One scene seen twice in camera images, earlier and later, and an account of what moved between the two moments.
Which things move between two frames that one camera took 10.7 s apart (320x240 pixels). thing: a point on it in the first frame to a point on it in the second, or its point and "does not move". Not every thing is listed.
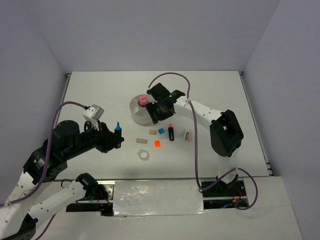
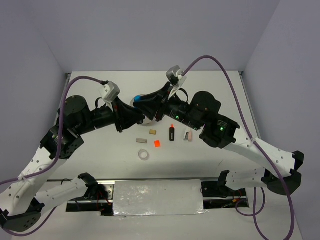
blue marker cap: [161, 130] to [137, 98]
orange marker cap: [157, 143] does not move
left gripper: [108, 140] to [124, 115]
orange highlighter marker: [171, 132] does not move
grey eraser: [141, 140] does not move
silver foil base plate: [156, 197] does not move
